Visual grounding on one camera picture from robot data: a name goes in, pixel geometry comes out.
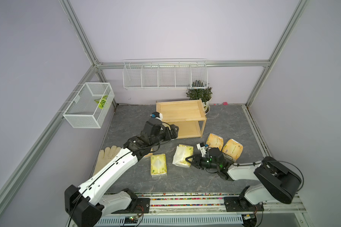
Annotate green tissue pack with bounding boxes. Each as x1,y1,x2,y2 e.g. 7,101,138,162
172,144,194,168
150,154,167,177

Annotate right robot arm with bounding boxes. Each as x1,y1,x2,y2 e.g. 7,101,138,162
185,148,304,205

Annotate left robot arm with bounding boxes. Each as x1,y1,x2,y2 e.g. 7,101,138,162
64,118,179,227

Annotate orange tissue pack centre-right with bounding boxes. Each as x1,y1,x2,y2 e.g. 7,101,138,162
206,133,224,155

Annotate orange tissue pack far-right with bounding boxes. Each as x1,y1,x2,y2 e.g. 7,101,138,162
222,139,243,162

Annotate wooden two-tier shelf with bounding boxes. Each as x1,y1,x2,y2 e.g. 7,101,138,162
156,100,207,139

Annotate potted green plant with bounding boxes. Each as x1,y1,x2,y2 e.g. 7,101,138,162
186,80,213,114

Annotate beige work glove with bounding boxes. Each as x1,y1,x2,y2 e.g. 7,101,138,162
93,146,121,176

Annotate green leaf toy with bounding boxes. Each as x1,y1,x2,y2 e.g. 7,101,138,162
95,95,108,109

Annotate green circuit board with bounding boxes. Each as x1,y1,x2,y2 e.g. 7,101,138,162
123,216,139,225

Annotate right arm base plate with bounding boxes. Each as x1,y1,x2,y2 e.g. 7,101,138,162
224,196,264,213

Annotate long white wire basket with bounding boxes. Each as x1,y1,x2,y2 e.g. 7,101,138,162
123,58,208,89

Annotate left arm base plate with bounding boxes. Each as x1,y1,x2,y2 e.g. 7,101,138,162
113,198,150,214

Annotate white wire cube basket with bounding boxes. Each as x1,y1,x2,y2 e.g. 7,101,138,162
62,82,114,129

